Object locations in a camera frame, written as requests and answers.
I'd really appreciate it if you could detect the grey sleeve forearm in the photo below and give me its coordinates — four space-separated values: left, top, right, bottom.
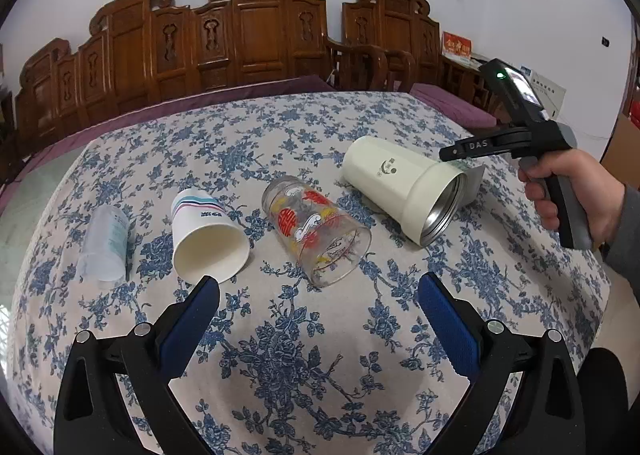
601 186 640 299

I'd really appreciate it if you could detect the printed glass cup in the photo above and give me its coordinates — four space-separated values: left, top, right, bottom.
262 175 372 288

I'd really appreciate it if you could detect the red gift box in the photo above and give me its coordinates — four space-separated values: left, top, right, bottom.
442 31 472 62

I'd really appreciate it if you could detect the purple seat cushion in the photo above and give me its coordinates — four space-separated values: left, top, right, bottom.
410 83 497 130

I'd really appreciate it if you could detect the blue floral tablecloth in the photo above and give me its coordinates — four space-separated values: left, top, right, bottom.
6 92 610 454

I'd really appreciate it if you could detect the white paper box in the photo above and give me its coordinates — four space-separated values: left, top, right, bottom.
520 65 566 119

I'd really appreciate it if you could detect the cream steel thermos cup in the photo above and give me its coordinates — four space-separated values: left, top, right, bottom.
343 136 470 247

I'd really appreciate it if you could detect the carved wooden armchair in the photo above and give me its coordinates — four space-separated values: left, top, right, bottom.
329 0 442 92

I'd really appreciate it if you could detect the white paper cup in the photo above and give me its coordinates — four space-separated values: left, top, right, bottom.
171 188 250 284

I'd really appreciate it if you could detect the carved wooden sofa bench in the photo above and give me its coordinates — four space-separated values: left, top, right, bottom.
15 0 330 155

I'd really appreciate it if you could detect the person's right hand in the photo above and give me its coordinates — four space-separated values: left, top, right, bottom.
518 149 626 245

